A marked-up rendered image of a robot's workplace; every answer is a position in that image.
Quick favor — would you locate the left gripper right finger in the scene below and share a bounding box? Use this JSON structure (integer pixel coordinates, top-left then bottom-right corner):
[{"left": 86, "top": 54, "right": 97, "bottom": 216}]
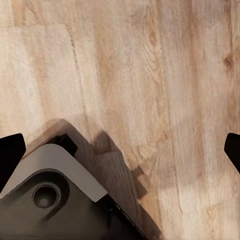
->
[{"left": 224, "top": 133, "right": 240, "bottom": 173}]

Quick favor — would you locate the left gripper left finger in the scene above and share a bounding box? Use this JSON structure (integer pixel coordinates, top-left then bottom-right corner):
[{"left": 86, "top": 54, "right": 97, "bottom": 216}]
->
[{"left": 0, "top": 133, "right": 26, "bottom": 193}]

